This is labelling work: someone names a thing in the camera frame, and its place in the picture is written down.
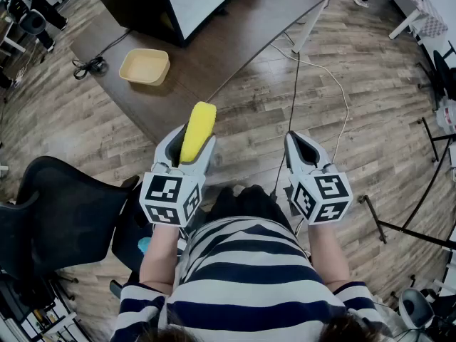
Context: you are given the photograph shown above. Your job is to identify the black mini fridge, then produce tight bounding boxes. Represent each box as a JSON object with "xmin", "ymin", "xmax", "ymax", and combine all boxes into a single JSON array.
[{"xmin": 83, "ymin": 0, "xmax": 261, "ymax": 48}]

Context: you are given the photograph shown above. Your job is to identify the black metal stand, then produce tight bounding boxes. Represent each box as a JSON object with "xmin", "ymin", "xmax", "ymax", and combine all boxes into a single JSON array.
[{"xmin": 358, "ymin": 118, "xmax": 456, "ymax": 249}]

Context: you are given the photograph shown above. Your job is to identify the person's black trousers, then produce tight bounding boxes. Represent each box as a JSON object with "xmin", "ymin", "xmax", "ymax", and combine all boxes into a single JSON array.
[{"xmin": 204, "ymin": 185, "xmax": 295, "ymax": 234}]

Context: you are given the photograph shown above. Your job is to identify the black mesh office chair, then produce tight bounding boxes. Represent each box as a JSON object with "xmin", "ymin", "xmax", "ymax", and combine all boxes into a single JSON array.
[{"xmin": 0, "ymin": 156, "xmax": 154, "ymax": 288}]

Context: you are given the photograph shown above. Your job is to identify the white shelf unit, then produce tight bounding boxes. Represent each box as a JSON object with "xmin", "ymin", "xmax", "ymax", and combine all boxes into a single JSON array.
[{"xmin": 0, "ymin": 290, "xmax": 83, "ymax": 342}]

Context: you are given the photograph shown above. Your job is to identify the person's striped shirt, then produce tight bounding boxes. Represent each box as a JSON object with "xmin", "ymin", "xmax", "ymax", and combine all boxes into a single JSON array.
[{"xmin": 108, "ymin": 215, "xmax": 395, "ymax": 342}]

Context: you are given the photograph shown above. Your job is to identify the grey shell chair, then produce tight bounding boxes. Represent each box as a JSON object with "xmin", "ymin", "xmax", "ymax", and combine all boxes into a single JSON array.
[{"xmin": 398, "ymin": 288, "xmax": 435, "ymax": 331}]

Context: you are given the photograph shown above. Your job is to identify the person's right forearm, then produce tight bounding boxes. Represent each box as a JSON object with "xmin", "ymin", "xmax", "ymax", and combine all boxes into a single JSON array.
[{"xmin": 306, "ymin": 221, "xmax": 352, "ymax": 294}]

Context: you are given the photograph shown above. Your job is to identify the yellow plastic basin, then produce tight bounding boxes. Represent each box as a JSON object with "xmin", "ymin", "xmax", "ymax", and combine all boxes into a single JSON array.
[{"xmin": 118, "ymin": 48, "xmax": 170, "ymax": 86}]

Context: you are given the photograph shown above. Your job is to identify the thin black floor cable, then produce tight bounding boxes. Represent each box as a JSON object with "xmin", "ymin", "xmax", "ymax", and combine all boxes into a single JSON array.
[{"xmin": 272, "ymin": 50, "xmax": 301, "ymax": 201}]

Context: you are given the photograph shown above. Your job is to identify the person's left forearm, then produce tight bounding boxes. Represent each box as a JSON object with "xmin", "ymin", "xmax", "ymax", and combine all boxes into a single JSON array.
[{"xmin": 138, "ymin": 221, "xmax": 186, "ymax": 295}]

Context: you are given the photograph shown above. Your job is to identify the white bucket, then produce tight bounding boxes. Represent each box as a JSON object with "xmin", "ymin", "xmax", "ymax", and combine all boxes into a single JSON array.
[{"xmin": 436, "ymin": 100, "xmax": 456, "ymax": 135}]

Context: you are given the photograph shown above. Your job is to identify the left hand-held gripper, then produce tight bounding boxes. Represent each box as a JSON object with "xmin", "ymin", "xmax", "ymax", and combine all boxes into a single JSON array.
[{"xmin": 140, "ymin": 123, "xmax": 217, "ymax": 227}]

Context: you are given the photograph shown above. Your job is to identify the white table leg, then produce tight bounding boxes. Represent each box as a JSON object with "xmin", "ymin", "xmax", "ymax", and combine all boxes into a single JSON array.
[{"xmin": 291, "ymin": 0, "xmax": 331, "ymax": 54}]

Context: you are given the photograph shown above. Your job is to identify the white floor cable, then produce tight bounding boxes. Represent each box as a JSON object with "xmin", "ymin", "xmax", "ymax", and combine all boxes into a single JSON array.
[{"xmin": 269, "ymin": 43, "xmax": 350, "ymax": 165}]

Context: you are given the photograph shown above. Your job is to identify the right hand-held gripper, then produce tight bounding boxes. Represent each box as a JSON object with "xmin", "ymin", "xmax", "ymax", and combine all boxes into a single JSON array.
[{"xmin": 284, "ymin": 131, "xmax": 354, "ymax": 226}]

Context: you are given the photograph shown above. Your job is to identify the checkered cloth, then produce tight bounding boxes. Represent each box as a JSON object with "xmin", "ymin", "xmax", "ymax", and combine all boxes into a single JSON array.
[{"xmin": 413, "ymin": 0, "xmax": 449, "ymax": 44}]

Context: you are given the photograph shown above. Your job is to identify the yellow corn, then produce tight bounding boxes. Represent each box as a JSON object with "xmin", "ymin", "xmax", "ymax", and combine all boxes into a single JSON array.
[{"xmin": 179, "ymin": 100, "xmax": 217, "ymax": 165}]

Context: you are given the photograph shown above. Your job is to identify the coiled black power cable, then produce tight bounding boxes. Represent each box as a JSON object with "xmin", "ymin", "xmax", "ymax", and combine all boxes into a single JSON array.
[{"xmin": 72, "ymin": 28, "xmax": 131, "ymax": 81}]

